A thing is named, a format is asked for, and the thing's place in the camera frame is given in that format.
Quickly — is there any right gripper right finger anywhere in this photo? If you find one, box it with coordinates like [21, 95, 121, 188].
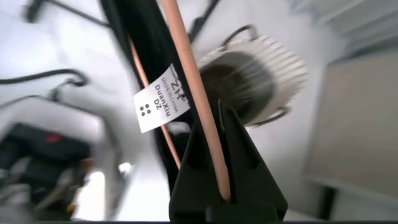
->
[214, 99, 289, 223]

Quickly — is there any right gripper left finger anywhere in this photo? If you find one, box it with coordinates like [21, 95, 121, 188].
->
[169, 119, 225, 223]

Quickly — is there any pink clothes hanger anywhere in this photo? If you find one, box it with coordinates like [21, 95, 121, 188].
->
[127, 0, 233, 202]

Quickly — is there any black garment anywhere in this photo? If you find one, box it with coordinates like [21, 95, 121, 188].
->
[99, 0, 200, 195]

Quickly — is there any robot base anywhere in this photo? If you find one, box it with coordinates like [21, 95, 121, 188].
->
[0, 95, 136, 222]

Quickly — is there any white laundry basket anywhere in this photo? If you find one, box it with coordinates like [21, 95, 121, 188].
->
[197, 24, 308, 128]

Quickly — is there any white curtain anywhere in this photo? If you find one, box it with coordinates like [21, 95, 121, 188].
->
[289, 0, 398, 55]

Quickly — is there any black cable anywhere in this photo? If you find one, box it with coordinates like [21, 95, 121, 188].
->
[0, 68, 90, 102]

